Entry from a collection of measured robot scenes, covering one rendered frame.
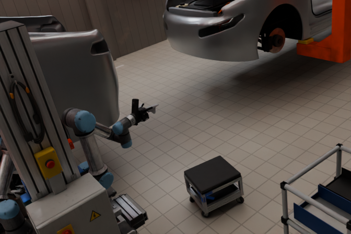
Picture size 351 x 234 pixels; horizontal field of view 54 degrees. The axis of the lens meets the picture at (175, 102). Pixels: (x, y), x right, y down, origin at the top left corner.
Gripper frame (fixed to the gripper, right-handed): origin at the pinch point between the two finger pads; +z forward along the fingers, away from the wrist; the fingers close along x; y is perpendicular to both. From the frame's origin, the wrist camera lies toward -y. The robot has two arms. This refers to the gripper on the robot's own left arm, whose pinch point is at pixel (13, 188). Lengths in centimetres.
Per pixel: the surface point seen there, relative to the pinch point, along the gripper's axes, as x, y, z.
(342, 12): 263, -31, -269
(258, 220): 57, 83, -167
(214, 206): 59, 70, -131
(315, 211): -13, 4, -202
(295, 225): -19, 8, -191
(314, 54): 289, 26, -242
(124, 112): 268, 83, 33
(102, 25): 515, 2, 151
